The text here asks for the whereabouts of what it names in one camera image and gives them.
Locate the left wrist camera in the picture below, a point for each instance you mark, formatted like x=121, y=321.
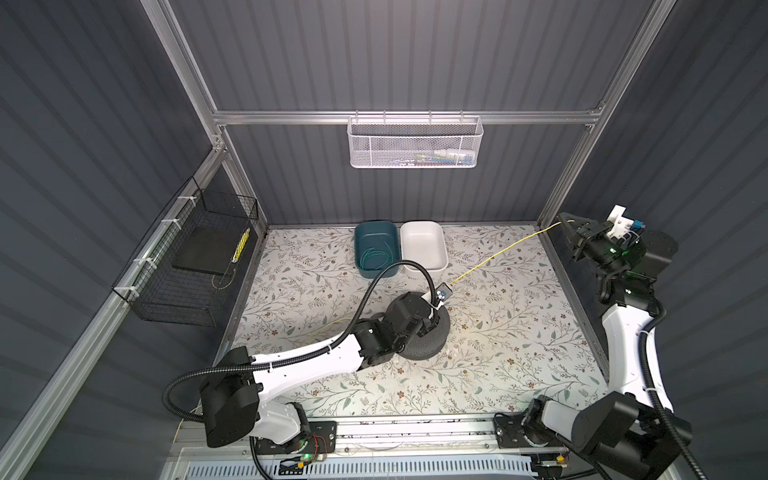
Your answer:
x=439, y=296

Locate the white vented cover strip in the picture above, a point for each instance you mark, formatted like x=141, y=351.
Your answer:
x=443, y=467

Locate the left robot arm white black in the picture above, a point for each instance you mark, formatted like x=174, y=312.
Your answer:
x=238, y=397

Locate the teal plastic tray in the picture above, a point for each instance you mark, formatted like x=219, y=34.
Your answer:
x=376, y=247

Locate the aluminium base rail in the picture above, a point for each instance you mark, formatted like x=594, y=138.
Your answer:
x=359, y=436

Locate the yellow perforated strip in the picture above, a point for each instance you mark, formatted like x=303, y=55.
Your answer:
x=240, y=246

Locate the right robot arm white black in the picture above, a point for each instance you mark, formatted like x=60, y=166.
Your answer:
x=633, y=429

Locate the items in white basket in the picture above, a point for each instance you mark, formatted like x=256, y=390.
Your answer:
x=450, y=157

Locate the black flat pad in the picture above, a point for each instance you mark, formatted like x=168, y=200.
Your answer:
x=207, y=251

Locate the white wire wall basket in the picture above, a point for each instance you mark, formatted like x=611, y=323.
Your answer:
x=376, y=142

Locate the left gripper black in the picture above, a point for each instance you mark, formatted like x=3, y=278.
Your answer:
x=426, y=325

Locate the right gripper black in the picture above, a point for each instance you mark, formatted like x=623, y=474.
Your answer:
x=590, y=232

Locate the white plastic tray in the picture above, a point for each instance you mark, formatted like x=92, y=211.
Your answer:
x=424, y=242

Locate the grey foam spool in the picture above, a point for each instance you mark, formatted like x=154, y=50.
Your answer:
x=430, y=344

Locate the black wire wall basket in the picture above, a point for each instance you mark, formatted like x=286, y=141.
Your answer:
x=157, y=292

